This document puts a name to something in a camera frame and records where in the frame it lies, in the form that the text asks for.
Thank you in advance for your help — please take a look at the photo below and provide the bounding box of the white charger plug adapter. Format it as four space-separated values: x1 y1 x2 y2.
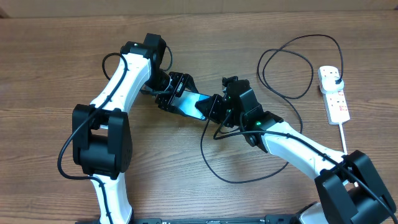
320 77 345 94

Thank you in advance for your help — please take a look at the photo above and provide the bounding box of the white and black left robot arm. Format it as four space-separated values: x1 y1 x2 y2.
72 34 197 223

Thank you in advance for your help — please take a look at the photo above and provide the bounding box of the white power strip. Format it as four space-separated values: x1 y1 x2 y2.
317 65 350 125

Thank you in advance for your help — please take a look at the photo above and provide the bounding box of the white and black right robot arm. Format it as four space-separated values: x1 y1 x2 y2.
195 80 397 223

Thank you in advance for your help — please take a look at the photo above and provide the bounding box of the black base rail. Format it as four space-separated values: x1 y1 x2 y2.
76 216 299 224

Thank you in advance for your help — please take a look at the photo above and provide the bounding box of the blue Galaxy smartphone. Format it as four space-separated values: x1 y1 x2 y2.
172 90 210 121

